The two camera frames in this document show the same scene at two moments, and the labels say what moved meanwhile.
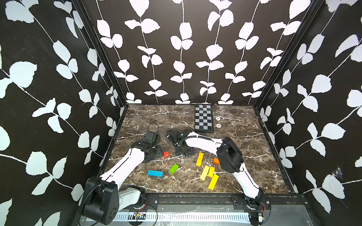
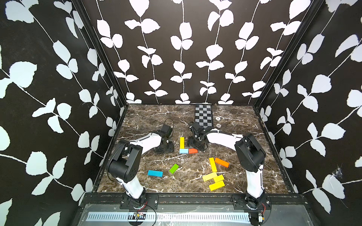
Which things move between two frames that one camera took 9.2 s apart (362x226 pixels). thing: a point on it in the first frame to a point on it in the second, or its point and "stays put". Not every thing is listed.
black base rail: x=152 y=200 stays put
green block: x=174 y=168 stays put
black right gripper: x=189 y=152 to x=190 y=141
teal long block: x=155 y=173 stays put
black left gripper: x=159 y=152 to x=170 y=149
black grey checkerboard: x=203 y=119 stays put
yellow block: x=201 y=156 to x=213 y=165
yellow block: x=204 y=172 to x=209 y=176
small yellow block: x=211 y=172 to x=218 y=178
